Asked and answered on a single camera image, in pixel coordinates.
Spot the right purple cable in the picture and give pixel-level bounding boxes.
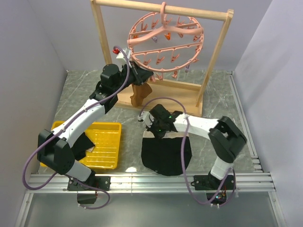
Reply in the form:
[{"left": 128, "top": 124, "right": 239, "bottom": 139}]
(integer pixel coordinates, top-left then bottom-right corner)
[{"left": 140, "top": 97, "right": 237, "bottom": 206}]

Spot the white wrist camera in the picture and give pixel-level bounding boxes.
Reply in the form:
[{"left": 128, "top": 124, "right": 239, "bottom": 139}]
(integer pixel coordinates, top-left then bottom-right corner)
[
  {"left": 112, "top": 46, "right": 132, "bottom": 62},
  {"left": 138, "top": 111, "right": 154, "bottom": 128}
]

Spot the pink round clip hanger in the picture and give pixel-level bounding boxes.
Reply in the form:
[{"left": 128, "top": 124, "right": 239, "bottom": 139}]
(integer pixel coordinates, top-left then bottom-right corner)
[{"left": 127, "top": 2, "right": 204, "bottom": 80}]

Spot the black underwear beige waistband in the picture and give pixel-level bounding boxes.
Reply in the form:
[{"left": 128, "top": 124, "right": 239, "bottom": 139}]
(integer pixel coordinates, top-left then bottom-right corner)
[{"left": 141, "top": 131, "right": 184, "bottom": 176}]

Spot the black underwear in tray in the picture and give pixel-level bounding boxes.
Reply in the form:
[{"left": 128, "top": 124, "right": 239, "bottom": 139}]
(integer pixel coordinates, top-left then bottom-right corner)
[{"left": 71, "top": 133, "right": 95, "bottom": 161}]

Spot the yellow plastic tray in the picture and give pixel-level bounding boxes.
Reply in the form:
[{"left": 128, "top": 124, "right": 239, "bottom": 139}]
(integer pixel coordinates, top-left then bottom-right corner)
[{"left": 39, "top": 121, "right": 123, "bottom": 170}]

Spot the brown underwear striped waistband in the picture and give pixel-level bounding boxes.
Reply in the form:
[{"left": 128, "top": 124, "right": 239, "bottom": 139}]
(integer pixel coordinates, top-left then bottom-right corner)
[{"left": 130, "top": 83, "right": 152, "bottom": 107}]

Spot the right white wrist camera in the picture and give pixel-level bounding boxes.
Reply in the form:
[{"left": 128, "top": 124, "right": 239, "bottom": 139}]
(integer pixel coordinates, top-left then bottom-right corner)
[{"left": 138, "top": 111, "right": 154, "bottom": 128}]

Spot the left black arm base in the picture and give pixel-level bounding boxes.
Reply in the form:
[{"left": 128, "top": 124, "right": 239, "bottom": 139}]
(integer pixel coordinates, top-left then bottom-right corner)
[{"left": 67, "top": 176, "right": 111, "bottom": 210}]

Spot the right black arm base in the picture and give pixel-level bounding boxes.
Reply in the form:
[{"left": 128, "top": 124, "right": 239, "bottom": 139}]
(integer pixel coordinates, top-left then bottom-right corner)
[{"left": 190, "top": 172, "right": 238, "bottom": 209}]

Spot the wooden hanging rack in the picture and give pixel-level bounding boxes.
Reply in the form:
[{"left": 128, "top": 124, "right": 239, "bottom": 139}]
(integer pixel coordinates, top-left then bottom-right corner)
[{"left": 90, "top": 0, "right": 234, "bottom": 116}]

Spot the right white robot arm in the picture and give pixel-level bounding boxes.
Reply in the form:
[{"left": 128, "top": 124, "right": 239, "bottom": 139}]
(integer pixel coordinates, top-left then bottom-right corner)
[{"left": 141, "top": 104, "right": 247, "bottom": 189}]

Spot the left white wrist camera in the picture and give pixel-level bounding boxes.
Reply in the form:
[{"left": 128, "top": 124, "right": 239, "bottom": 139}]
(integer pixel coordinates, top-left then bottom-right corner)
[{"left": 112, "top": 46, "right": 132, "bottom": 62}]

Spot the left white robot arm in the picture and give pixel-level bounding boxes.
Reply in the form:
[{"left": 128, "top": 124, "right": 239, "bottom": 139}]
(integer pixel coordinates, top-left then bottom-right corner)
[{"left": 37, "top": 62, "right": 153, "bottom": 190}]

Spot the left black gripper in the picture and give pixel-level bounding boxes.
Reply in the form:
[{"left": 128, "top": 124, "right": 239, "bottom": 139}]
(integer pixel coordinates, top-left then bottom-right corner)
[{"left": 113, "top": 61, "right": 153, "bottom": 94}]

